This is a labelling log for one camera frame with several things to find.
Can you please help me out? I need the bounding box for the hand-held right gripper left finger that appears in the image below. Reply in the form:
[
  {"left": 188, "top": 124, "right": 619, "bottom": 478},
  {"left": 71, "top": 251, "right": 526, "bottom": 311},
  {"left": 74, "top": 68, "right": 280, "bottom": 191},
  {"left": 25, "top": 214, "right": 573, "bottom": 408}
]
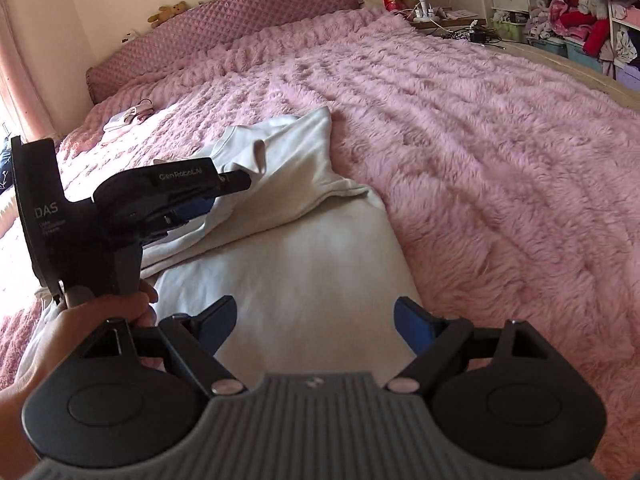
[{"left": 82, "top": 295, "right": 248, "bottom": 396}]

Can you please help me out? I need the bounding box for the wooden bedside table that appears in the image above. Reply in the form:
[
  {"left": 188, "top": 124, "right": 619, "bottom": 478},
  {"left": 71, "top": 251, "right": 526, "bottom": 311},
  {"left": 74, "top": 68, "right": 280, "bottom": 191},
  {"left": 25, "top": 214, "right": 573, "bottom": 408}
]
[{"left": 410, "top": 7, "right": 488, "bottom": 36}]

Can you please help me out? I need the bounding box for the dark blue printed cloth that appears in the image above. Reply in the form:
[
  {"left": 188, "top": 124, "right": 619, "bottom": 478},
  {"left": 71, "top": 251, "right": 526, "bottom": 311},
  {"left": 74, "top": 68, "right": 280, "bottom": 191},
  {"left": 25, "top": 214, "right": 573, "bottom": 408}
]
[{"left": 0, "top": 152, "right": 16, "bottom": 192}]

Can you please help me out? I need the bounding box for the pink quilted headboard cushion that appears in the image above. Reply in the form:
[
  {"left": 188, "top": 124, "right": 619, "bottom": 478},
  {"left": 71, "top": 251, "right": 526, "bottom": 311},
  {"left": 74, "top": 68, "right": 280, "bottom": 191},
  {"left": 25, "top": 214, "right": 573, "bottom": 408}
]
[{"left": 86, "top": 0, "right": 366, "bottom": 106}]

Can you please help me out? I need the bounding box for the wooden bed frame rim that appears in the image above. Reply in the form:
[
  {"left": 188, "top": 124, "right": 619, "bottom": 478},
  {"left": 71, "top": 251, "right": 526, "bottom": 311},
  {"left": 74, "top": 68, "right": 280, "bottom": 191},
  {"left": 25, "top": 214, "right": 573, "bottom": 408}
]
[{"left": 495, "top": 40, "right": 640, "bottom": 109}]

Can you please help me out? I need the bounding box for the brown teddy bear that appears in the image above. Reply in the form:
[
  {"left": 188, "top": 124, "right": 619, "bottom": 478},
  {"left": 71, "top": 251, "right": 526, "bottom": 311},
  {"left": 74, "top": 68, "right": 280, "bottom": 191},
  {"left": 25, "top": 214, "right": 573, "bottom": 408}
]
[{"left": 146, "top": 1, "right": 188, "bottom": 29}]

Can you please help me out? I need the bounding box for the teal storage bin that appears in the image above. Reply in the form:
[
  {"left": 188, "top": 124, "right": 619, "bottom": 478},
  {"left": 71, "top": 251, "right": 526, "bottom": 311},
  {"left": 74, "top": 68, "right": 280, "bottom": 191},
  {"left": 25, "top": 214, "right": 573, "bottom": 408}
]
[{"left": 529, "top": 35, "right": 617, "bottom": 77}]

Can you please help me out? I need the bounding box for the person's left forearm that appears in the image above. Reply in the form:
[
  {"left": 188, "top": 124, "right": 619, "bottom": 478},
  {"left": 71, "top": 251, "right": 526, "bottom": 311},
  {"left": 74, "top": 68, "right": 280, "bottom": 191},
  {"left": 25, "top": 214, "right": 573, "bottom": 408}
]
[{"left": 0, "top": 355, "right": 56, "bottom": 480}]

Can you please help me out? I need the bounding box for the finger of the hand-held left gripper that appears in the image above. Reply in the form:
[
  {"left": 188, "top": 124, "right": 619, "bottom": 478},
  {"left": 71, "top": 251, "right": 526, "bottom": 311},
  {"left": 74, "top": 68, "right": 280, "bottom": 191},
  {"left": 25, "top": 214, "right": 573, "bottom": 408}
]
[
  {"left": 216, "top": 169, "right": 252, "bottom": 196},
  {"left": 147, "top": 196, "right": 217, "bottom": 240}
]

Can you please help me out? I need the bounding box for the small pink white cloth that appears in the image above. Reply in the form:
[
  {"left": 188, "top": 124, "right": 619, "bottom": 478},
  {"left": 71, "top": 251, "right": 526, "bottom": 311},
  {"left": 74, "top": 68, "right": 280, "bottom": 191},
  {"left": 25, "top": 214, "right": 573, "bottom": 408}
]
[{"left": 103, "top": 100, "right": 156, "bottom": 133}]

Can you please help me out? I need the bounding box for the tangle of black cables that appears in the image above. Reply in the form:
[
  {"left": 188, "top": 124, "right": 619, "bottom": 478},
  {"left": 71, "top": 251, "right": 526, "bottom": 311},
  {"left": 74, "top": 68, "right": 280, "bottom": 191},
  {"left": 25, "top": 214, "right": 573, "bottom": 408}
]
[{"left": 440, "top": 19, "right": 502, "bottom": 47}]

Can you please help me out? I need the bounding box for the red cloth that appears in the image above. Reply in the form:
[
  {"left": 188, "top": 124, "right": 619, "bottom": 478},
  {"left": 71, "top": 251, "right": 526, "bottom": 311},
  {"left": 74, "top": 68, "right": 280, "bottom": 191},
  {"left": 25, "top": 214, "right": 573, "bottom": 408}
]
[{"left": 559, "top": 7, "right": 609, "bottom": 56}]

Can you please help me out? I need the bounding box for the purple storage bin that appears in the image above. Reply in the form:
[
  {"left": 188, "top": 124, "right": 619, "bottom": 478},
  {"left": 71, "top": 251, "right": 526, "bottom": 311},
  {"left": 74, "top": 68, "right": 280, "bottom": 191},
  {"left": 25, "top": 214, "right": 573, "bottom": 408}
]
[{"left": 615, "top": 62, "right": 640, "bottom": 94}]

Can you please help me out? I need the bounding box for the white printed t-shirt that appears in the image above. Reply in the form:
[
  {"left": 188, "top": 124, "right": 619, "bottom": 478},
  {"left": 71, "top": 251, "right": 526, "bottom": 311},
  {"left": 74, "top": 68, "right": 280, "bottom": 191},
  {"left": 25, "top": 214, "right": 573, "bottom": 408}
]
[{"left": 12, "top": 106, "right": 426, "bottom": 392}]

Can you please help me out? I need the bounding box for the pink fluffy blanket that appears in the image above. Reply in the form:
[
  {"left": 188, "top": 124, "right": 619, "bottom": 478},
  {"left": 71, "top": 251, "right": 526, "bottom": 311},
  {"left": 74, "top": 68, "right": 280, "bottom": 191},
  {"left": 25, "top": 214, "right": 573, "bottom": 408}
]
[{"left": 0, "top": 7, "right": 640, "bottom": 480}]

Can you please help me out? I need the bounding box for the person's left hand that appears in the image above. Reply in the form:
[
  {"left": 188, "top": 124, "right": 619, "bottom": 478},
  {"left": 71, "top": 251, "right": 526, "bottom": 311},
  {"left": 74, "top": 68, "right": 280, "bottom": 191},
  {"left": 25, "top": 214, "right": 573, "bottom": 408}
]
[{"left": 27, "top": 279, "right": 160, "bottom": 378}]

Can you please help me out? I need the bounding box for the pink curtain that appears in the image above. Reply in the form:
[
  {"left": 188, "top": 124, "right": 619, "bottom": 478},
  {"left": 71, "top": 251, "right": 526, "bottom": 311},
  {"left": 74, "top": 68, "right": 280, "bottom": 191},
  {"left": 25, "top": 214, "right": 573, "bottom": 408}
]
[{"left": 0, "top": 0, "right": 60, "bottom": 142}]

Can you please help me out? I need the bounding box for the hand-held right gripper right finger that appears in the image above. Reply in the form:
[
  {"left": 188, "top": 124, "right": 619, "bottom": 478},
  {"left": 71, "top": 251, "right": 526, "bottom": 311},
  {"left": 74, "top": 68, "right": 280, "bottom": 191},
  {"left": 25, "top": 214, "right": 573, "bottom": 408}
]
[{"left": 382, "top": 296, "right": 551, "bottom": 394}]

